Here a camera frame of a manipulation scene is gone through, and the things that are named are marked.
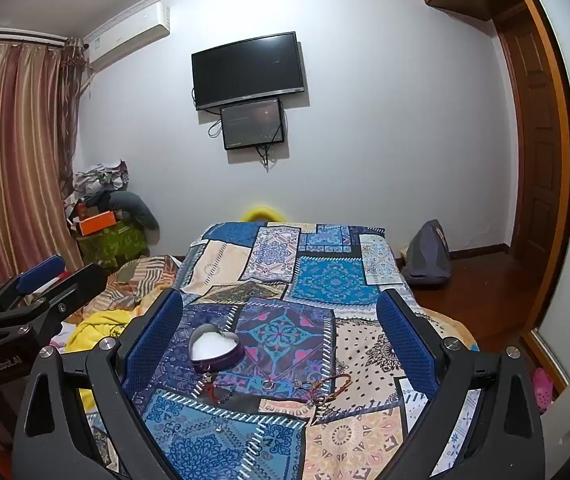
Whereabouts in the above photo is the black hanging cable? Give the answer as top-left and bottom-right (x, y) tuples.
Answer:
(259, 105), (288, 172)

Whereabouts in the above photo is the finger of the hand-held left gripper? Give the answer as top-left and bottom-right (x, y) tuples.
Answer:
(0, 254), (66, 311)
(0, 264), (110, 333)

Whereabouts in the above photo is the patchwork bedspread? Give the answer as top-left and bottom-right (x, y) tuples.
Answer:
(120, 220), (480, 480)

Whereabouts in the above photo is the small black monitor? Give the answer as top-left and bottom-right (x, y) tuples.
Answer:
(220, 100), (286, 151)

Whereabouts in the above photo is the white curtain rail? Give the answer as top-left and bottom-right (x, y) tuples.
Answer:
(0, 27), (66, 47)

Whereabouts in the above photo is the grey backpack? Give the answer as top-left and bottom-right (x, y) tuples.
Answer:
(401, 219), (452, 287)

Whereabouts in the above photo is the black wall television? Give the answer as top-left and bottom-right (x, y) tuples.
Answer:
(191, 31), (307, 111)

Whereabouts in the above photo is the striped brown curtain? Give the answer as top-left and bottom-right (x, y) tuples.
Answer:
(0, 39), (88, 301)

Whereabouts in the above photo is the yellow plastic object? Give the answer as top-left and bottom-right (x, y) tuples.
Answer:
(239, 204), (280, 223)

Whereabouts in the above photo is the yellow blanket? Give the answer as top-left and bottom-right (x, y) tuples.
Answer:
(65, 309), (136, 356)

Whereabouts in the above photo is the pile of clothes and papers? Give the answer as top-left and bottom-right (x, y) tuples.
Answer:
(65, 160), (131, 213)

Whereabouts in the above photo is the grey garment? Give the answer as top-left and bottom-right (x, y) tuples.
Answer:
(110, 191), (160, 233)

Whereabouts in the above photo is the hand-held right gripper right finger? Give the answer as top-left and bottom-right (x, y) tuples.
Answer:
(375, 287), (546, 480)

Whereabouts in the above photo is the wooden door frame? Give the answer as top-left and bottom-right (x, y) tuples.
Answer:
(502, 0), (570, 391)

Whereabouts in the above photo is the white air conditioner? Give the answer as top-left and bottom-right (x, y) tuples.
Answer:
(84, 2), (172, 73)

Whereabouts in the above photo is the green patterned cloth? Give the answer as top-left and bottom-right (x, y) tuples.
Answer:
(78, 220), (148, 267)

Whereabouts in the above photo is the braided red gold bracelet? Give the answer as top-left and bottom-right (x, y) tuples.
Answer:
(310, 374), (353, 407)

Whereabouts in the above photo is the wooden door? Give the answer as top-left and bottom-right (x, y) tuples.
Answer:
(495, 2), (566, 271)

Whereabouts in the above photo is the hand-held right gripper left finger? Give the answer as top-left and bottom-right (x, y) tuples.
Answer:
(12, 287), (186, 480)

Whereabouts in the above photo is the orange box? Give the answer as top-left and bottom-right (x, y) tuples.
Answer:
(76, 211), (118, 236)

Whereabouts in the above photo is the pink slipper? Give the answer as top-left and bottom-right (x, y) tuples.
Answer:
(532, 367), (556, 413)

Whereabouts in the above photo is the red string bracelet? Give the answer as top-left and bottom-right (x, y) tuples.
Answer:
(200, 377), (251, 406)

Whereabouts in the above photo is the purple heart-shaped tin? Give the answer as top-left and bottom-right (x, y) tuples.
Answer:
(188, 325), (244, 374)

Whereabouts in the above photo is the striped blanket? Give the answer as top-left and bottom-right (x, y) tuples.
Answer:
(85, 255), (186, 322)

